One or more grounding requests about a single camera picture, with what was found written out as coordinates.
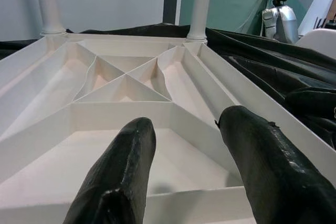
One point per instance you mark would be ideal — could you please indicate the silver humanoid robot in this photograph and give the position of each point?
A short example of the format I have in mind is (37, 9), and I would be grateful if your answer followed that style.
(283, 22)

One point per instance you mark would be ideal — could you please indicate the white plastic table top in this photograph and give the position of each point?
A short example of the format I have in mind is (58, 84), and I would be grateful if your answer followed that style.
(131, 77)

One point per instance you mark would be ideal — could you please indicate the black plastic sheet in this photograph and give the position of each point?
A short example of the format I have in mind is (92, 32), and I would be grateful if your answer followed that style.
(262, 58)

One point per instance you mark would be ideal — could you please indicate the white plastic chair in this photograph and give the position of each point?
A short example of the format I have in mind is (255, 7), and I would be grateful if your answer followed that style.
(320, 41)

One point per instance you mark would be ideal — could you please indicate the white plastic table leg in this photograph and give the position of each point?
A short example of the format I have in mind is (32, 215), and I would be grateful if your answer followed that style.
(200, 3)
(48, 3)

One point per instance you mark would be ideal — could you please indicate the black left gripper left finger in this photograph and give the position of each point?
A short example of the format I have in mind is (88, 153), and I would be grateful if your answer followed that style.
(118, 176)

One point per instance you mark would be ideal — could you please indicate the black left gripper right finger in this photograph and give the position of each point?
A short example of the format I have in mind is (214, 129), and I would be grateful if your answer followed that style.
(275, 176)

